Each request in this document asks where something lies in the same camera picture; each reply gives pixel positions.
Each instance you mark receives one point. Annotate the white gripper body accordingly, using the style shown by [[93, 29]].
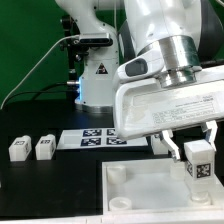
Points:
[[143, 108]]

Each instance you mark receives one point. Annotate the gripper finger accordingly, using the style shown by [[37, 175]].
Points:
[[210, 128], [166, 139]]

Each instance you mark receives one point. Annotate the white square tabletop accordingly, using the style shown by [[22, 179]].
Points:
[[153, 186]]

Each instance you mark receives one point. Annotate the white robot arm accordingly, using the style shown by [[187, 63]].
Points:
[[183, 31]]

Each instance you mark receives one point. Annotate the white sheet with markers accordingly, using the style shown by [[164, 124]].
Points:
[[95, 138]]

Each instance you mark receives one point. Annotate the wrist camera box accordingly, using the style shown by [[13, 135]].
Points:
[[143, 66]]

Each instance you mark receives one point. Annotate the black camera on stand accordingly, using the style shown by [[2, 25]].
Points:
[[71, 46]]

